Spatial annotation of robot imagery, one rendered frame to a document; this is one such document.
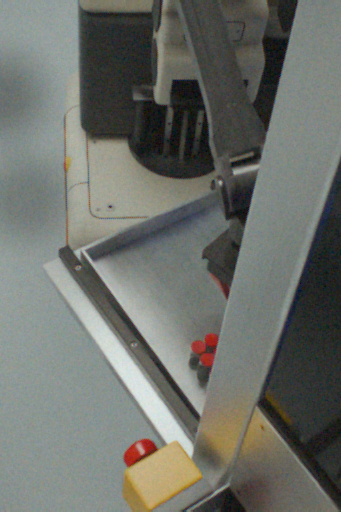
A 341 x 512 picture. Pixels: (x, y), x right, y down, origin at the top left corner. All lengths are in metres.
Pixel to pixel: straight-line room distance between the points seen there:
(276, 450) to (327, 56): 0.41
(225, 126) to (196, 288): 0.35
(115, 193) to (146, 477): 1.33
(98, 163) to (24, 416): 0.69
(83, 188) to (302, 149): 1.65
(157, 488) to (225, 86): 0.46
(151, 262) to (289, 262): 0.66
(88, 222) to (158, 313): 0.91
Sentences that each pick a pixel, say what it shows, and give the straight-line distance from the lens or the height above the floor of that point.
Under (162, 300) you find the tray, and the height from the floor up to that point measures 0.88.
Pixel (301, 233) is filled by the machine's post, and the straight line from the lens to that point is 0.58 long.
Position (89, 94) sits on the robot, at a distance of 2.17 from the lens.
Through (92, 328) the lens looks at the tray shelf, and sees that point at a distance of 1.19.
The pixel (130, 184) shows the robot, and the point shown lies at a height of 0.28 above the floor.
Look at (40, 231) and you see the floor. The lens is 2.44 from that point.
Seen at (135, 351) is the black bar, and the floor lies 0.90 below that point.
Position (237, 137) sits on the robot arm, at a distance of 0.97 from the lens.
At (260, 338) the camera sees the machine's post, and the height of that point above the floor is 1.30.
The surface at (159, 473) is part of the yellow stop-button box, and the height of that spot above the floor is 1.03.
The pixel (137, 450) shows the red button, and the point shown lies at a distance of 0.95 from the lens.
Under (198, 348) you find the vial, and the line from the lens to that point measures 1.12.
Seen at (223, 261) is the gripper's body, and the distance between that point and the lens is 1.10.
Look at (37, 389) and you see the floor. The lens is 2.15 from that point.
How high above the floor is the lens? 1.88
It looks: 52 degrees down
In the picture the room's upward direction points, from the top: 7 degrees clockwise
